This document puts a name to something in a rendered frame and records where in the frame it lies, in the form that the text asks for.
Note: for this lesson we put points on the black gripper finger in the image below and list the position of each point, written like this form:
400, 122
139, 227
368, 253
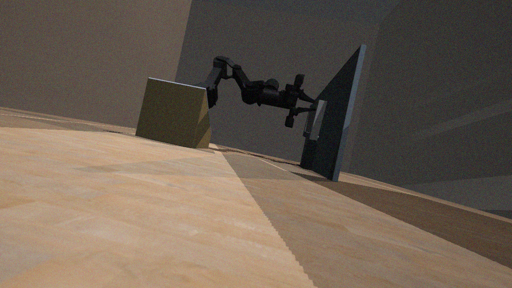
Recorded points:
300, 110
304, 97

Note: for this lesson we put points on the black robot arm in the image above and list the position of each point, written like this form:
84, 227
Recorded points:
259, 92

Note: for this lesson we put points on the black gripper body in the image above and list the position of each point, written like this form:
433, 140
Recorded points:
293, 110

